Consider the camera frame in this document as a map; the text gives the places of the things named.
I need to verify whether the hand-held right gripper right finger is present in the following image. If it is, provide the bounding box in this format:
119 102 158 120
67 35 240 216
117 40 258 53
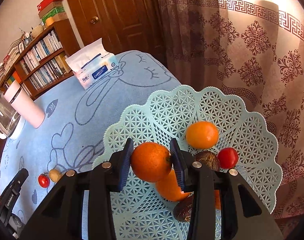
170 138 284 240

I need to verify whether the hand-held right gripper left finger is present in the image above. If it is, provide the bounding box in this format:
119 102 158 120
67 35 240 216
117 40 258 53
18 138 134 240

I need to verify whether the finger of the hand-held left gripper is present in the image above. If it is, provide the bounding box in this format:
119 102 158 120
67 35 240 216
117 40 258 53
0 168 29 221

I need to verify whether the orange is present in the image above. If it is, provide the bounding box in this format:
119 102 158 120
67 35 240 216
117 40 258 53
155 169 192 202
186 121 219 149
214 189 222 210
130 142 173 183

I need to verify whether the dark brown passion fruit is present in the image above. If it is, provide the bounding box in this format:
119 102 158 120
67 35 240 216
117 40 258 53
173 195 194 222
194 151 220 172

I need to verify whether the light green lattice plastic basket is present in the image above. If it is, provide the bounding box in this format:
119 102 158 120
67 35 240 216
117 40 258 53
92 85 282 240

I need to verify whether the red tomato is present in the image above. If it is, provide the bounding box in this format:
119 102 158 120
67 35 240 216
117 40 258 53
218 147 239 170
38 173 50 188

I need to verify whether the glass electric kettle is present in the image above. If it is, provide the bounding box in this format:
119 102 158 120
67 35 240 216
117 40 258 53
0 90 26 140

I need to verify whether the pink thermos bottle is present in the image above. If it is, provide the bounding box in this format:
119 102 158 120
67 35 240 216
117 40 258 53
4 80 45 129

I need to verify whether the white tissue pack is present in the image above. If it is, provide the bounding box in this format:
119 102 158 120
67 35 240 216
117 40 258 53
64 38 116 90

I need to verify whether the row of shelved books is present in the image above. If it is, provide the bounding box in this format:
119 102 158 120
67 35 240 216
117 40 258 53
29 55 72 90
19 30 63 74

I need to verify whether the patterned beige curtain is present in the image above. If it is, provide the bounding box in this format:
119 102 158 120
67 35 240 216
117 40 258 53
153 0 304 230

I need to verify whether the stack of books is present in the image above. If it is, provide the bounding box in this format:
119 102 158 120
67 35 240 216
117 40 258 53
0 39 23 80

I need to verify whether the brown wooden bookshelf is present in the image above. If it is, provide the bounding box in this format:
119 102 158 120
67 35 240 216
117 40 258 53
0 19 81 100

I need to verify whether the brown wooden door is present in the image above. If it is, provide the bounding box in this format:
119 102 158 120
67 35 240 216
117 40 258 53
61 0 167 63

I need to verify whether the woven round pot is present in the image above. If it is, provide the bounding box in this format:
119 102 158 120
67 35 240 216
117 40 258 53
31 25 45 38

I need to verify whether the green box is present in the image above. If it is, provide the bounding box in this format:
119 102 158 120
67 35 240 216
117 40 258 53
42 7 67 24

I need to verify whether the tan box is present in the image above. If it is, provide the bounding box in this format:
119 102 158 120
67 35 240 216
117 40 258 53
39 0 65 18

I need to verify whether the red box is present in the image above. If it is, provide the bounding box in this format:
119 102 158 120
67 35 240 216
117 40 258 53
37 0 65 13

